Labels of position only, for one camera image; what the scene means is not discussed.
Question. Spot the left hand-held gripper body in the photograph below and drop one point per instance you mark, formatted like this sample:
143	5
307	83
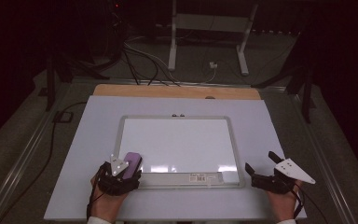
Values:
116	183

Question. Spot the grey metal stand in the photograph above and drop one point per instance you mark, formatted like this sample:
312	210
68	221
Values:
211	23

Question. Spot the person's right white sleeve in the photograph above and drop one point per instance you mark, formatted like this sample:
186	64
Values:
286	221

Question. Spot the person's white sleeve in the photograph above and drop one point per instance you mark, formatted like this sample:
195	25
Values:
98	221
286	221

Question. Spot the purple whiteboard eraser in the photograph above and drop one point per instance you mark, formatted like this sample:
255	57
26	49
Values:
132	163

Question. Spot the person's left white sleeve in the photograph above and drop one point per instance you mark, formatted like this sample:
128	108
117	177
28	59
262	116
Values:
98	221

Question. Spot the person's left hand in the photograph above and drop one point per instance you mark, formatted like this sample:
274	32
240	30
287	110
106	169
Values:
105	207

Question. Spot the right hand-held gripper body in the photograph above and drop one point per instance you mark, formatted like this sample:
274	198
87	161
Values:
279	180

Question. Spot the grey framed whiteboard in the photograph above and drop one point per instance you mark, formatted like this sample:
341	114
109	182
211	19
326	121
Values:
180	143

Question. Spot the white table cover sheet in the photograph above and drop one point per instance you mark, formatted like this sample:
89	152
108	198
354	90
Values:
90	124

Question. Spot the person's right hand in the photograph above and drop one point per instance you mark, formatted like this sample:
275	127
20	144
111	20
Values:
282	205

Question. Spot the black floor socket box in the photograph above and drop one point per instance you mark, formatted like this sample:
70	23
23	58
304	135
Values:
63	116

